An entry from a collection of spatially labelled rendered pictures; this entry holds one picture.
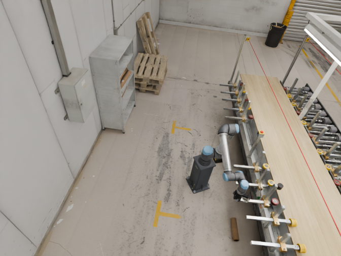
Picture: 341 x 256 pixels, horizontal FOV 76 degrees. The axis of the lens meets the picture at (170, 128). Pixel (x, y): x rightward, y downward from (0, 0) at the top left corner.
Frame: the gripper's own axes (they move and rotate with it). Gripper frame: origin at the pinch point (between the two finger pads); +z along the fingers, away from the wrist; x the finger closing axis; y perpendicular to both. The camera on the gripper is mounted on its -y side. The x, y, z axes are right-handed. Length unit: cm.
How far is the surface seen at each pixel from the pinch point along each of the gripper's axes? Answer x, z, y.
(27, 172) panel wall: 9, -27, 232
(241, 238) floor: 10, 83, -29
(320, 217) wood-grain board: 14, -7, -89
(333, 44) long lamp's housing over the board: -91, -155, -63
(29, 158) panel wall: -2, -38, 231
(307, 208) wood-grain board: 5, -7, -78
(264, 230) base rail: 26.0, 12.8, -30.5
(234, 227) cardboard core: 0, 75, -18
